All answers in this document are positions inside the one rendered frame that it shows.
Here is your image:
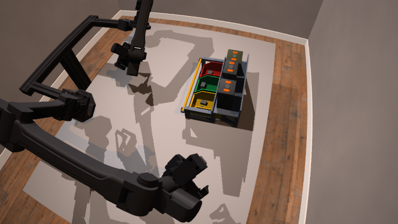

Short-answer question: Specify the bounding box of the dark grey shelf rack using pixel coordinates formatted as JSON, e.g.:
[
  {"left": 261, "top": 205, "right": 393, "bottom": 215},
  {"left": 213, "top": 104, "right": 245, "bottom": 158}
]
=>
[{"left": 180, "top": 54, "right": 249, "bottom": 128}]

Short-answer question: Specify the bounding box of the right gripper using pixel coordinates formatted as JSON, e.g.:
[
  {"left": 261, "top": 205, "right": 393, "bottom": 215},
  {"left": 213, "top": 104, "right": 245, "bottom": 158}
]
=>
[{"left": 163, "top": 154, "right": 209, "bottom": 200}]

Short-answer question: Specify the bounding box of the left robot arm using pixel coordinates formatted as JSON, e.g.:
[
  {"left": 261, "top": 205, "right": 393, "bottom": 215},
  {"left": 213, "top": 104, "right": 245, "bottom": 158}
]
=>
[{"left": 111, "top": 0, "right": 153, "bottom": 76}]

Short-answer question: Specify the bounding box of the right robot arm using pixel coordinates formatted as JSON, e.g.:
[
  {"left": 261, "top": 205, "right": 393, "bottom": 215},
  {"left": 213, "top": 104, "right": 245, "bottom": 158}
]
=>
[{"left": 0, "top": 92, "right": 208, "bottom": 222}]

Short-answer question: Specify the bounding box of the red bin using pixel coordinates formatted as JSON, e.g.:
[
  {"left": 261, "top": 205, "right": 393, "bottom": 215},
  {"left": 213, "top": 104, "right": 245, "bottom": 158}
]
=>
[{"left": 200, "top": 62, "right": 223, "bottom": 78}]

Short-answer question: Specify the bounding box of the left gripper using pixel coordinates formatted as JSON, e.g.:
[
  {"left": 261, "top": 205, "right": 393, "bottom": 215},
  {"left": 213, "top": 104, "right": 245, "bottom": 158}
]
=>
[{"left": 114, "top": 42, "right": 131, "bottom": 70}]

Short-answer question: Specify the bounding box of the green open bin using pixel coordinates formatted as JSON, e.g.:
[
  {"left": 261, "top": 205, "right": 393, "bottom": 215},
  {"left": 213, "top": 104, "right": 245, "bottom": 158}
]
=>
[{"left": 195, "top": 75, "right": 219, "bottom": 93}]

